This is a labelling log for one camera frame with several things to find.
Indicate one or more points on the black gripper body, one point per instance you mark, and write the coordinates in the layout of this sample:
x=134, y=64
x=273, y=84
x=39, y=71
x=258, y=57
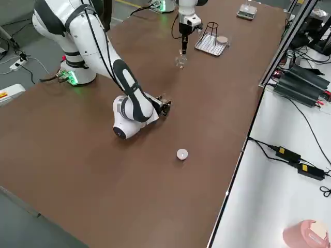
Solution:
x=158, y=108
x=185, y=29

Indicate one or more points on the glass alcohol lamp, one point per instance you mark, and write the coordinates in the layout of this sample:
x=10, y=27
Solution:
x=181, y=62

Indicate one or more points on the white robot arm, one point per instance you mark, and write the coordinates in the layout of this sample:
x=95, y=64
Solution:
x=186, y=6
x=85, y=44

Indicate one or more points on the white lamp cap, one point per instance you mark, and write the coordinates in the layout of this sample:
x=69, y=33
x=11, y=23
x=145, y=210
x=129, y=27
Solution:
x=182, y=154

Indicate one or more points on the ribbed metal tray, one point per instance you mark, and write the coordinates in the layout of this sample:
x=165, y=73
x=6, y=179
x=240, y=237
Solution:
x=209, y=49

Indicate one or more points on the silver digital scale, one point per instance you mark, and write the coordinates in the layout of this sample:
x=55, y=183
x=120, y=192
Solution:
x=247, y=13

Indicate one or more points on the person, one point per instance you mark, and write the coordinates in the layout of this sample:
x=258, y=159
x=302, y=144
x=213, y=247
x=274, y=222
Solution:
x=104, y=13

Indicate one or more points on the black ribbed power supply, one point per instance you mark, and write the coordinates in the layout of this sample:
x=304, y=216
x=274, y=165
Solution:
x=300, y=85

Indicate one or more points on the black power adapter yellow label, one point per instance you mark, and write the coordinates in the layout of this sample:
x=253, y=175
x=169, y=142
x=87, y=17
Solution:
x=288, y=154
x=310, y=171

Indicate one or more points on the white power strip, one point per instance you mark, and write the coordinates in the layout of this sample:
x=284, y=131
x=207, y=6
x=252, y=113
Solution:
x=18, y=64

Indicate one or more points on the white cabinet yellow label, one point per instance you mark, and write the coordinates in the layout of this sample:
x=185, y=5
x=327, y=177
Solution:
x=11, y=94

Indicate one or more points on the pink container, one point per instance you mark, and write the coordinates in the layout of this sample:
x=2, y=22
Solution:
x=305, y=235

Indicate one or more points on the aluminium profile post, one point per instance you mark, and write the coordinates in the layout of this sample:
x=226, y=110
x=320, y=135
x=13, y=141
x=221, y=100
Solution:
x=285, y=44

